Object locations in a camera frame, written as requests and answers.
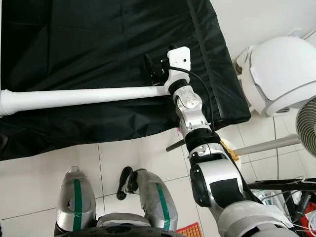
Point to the white plastic table leg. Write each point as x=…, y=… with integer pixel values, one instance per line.
x=79, y=96

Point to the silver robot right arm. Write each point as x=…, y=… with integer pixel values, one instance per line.
x=197, y=116

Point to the black table cloth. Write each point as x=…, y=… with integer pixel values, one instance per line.
x=103, y=49

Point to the crumpled yellow cloth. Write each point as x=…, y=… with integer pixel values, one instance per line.
x=229, y=148

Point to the white round plate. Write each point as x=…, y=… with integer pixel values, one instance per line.
x=236, y=153

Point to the white rounded floor appliance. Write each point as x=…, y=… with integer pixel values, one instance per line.
x=281, y=69

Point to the grey metal pole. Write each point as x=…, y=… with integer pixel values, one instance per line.
x=266, y=144

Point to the grey standing fan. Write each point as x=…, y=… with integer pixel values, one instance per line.
x=307, y=126

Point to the red woven floor mat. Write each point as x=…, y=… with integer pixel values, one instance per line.
x=191, y=230

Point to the black robot waist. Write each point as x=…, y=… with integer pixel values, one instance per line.
x=138, y=233

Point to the black stand base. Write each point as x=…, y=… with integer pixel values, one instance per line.
x=281, y=184

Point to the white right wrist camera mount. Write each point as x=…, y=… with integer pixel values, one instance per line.
x=179, y=59

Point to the black metal table frame leg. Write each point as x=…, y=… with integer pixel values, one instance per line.
x=175, y=144

